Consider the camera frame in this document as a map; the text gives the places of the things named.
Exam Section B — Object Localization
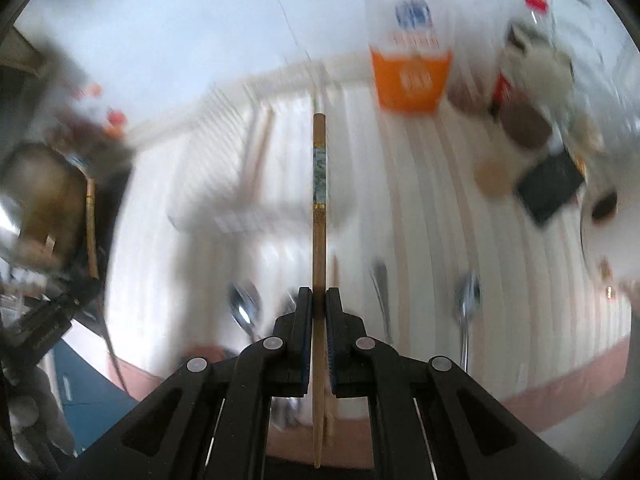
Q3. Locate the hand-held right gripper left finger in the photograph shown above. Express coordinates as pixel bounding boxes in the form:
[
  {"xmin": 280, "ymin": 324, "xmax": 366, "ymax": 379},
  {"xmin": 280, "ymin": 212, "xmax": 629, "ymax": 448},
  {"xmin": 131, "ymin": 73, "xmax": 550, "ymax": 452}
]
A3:
[{"xmin": 65, "ymin": 286, "xmax": 314, "ymax": 480}]

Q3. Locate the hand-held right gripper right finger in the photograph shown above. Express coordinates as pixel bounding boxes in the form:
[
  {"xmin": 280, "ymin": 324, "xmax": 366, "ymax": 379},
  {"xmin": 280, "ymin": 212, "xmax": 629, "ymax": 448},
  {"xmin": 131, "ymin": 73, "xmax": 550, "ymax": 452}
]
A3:
[{"xmin": 325, "ymin": 286, "xmax": 583, "ymax": 480}]

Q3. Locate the wooden chopstick with patterned band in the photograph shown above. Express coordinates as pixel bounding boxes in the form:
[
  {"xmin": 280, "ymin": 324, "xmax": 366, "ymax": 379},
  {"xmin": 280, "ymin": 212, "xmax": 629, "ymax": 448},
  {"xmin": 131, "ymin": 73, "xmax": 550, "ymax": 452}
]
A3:
[{"xmin": 310, "ymin": 113, "xmax": 329, "ymax": 469}]

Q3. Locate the white utensil rack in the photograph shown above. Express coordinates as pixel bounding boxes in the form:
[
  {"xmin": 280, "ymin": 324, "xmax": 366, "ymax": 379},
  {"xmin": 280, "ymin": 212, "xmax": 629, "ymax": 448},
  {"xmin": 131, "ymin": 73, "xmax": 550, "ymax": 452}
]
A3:
[{"xmin": 166, "ymin": 52, "xmax": 383, "ymax": 237}]

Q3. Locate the metal spoon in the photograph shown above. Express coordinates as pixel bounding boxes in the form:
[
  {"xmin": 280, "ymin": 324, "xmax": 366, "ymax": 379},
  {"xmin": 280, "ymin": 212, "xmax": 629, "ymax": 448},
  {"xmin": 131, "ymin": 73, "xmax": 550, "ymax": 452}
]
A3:
[
  {"xmin": 228, "ymin": 281, "xmax": 264, "ymax": 343},
  {"xmin": 453, "ymin": 269, "xmax": 482, "ymax": 368}
]

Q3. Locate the metal fork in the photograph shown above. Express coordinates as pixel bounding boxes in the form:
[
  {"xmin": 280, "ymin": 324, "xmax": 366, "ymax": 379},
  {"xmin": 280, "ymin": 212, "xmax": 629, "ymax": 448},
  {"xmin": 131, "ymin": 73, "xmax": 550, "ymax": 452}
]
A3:
[{"xmin": 369, "ymin": 259, "xmax": 397, "ymax": 347}]

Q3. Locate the blue cloth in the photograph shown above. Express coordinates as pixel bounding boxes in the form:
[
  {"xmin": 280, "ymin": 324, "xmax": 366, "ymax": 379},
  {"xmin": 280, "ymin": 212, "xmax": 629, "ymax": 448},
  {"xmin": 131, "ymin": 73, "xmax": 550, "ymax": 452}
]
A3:
[{"xmin": 49, "ymin": 337, "xmax": 142, "ymax": 457}]

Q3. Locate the brown bag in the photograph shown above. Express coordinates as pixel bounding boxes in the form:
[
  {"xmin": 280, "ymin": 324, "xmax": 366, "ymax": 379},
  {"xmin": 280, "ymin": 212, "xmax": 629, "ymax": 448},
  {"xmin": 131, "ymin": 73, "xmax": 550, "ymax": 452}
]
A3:
[{"xmin": 0, "ymin": 141, "xmax": 101, "ymax": 282}]

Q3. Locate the beige round lid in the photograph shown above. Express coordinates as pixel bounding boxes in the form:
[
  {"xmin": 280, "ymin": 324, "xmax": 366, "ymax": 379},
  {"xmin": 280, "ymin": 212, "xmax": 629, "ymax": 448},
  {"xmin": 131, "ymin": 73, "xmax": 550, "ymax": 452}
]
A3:
[{"xmin": 474, "ymin": 159, "xmax": 517, "ymax": 197}]

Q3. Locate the black flat box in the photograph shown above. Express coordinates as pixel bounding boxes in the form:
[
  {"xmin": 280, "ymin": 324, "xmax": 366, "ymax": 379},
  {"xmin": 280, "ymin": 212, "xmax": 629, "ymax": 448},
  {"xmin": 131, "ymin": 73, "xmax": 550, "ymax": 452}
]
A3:
[{"xmin": 516, "ymin": 151, "xmax": 587, "ymax": 227}]

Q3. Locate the orange and white carton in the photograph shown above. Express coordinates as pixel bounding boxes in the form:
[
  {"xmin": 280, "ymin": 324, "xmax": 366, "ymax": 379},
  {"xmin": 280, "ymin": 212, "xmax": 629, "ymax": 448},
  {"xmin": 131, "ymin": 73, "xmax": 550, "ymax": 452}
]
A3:
[{"xmin": 366, "ymin": 0, "xmax": 455, "ymax": 117}]

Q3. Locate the dark glass jar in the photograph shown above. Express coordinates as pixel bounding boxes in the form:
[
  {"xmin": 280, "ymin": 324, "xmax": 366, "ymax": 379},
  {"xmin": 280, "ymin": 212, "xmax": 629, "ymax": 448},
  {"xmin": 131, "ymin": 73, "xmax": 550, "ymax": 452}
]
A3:
[{"xmin": 446, "ymin": 59, "xmax": 497, "ymax": 115}]

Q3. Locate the brown cup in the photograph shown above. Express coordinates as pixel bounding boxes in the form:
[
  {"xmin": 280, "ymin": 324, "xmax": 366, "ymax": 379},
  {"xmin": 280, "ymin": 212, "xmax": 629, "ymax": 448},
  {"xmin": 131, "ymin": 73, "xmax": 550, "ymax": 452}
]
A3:
[{"xmin": 499, "ymin": 102, "xmax": 553, "ymax": 152}]

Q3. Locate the small dark bowl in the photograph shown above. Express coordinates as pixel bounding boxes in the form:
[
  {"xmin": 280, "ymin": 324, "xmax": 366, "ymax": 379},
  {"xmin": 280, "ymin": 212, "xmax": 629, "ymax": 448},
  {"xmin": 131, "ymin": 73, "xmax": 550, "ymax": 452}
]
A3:
[{"xmin": 591, "ymin": 194, "xmax": 619, "ymax": 222}]

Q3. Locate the white jug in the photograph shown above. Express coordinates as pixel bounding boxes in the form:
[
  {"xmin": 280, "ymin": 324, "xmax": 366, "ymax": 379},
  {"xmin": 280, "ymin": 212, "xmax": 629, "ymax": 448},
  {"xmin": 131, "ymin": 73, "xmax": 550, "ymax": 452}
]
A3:
[{"xmin": 504, "ymin": 24, "xmax": 575, "ymax": 107}]

